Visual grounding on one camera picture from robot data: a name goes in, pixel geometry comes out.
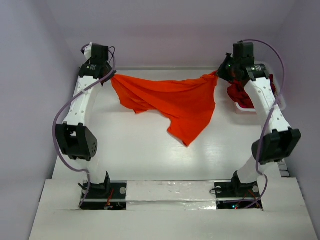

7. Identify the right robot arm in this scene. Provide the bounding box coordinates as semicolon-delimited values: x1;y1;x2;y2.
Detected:
213;39;301;199

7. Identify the dark red t shirt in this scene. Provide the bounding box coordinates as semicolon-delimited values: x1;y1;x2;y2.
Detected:
227;75;276;114

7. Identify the white plastic basket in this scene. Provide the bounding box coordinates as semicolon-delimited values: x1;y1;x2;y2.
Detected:
227;61;283;115

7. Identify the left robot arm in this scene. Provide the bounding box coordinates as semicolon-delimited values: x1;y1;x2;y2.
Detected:
52;43;116;198

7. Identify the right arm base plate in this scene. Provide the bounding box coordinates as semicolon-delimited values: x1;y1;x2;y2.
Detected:
210;181;260;210

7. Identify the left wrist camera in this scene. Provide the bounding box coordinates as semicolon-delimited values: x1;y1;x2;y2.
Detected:
80;42;93;60

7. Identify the orange t shirt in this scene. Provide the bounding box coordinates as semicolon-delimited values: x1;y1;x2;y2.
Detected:
111;72;218;147

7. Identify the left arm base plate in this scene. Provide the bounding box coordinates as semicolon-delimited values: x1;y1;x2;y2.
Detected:
80;181;127;211

